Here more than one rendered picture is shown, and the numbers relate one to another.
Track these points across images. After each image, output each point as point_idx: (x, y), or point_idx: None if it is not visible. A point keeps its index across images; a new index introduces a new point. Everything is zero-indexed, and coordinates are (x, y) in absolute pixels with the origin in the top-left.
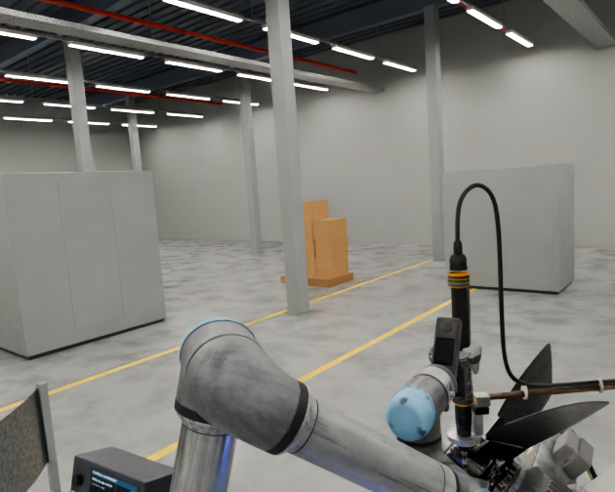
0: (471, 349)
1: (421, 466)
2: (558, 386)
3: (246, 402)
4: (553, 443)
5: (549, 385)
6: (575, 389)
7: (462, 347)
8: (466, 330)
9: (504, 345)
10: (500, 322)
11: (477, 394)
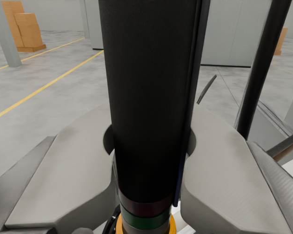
0: (238, 177)
1: None
2: (285, 148)
3: None
4: (188, 156)
5: (277, 152)
6: None
7: (162, 146)
8: (187, 58)
9: (257, 98)
10: (273, 22)
11: (180, 226)
